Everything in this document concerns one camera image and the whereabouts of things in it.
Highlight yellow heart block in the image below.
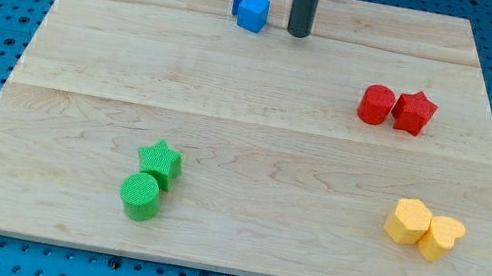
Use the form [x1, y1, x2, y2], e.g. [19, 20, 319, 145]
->
[417, 215, 466, 262]

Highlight green star block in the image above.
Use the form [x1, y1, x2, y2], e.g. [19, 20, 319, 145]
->
[138, 139, 182, 192]

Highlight light wooden board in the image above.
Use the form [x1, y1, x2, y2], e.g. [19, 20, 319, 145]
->
[0, 0, 492, 276]

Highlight green cylinder block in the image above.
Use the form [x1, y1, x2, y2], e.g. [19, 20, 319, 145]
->
[120, 172, 161, 222]

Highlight red cylinder block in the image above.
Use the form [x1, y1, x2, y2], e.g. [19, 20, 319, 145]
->
[356, 84, 396, 125]

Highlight red star block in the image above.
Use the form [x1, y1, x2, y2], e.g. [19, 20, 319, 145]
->
[392, 91, 438, 137]

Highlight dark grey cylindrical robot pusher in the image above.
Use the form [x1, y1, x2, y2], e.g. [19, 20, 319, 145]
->
[287, 0, 319, 38]

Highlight yellow hexagon block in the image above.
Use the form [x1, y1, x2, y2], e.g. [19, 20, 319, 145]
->
[383, 198, 433, 245]

